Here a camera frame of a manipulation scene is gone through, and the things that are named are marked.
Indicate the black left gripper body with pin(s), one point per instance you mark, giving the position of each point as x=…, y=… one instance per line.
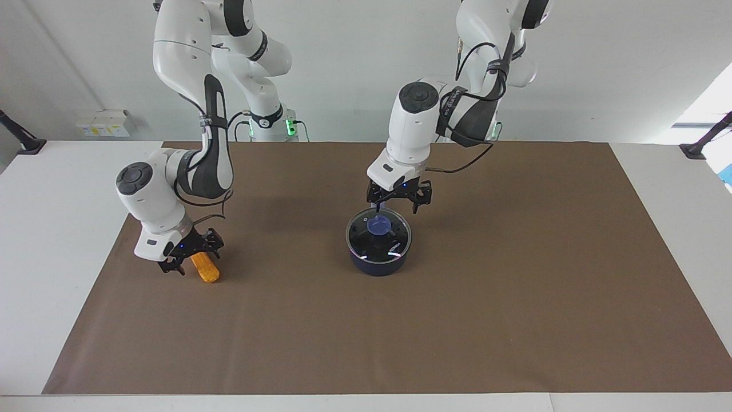
x=400, y=194

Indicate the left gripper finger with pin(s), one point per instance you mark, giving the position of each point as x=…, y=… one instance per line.
x=424, y=200
x=376, y=203

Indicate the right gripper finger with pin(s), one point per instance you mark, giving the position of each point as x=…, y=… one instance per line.
x=173, y=266
x=216, y=243

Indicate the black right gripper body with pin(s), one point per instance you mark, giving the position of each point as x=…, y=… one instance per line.
x=191, y=247

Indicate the yellow corn cob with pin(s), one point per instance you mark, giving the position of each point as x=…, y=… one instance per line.
x=207, y=272

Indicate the glass lid with blue knob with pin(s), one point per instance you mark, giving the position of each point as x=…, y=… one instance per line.
x=366, y=243

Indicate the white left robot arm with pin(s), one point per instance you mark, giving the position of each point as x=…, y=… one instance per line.
x=412, y=126

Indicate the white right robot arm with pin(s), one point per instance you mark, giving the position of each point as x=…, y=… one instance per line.
x=189, y=51

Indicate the brown table mat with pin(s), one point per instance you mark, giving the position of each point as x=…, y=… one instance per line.
x=400, y=332

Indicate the black clamp stand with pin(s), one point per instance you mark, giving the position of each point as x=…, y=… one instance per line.
x=700, y=146
x=26, y=143

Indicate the blue object at table edge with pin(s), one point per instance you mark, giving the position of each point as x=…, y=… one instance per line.
x=727, y=177

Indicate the white wall socket box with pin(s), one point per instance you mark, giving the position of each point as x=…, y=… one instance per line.
x=103, y=123

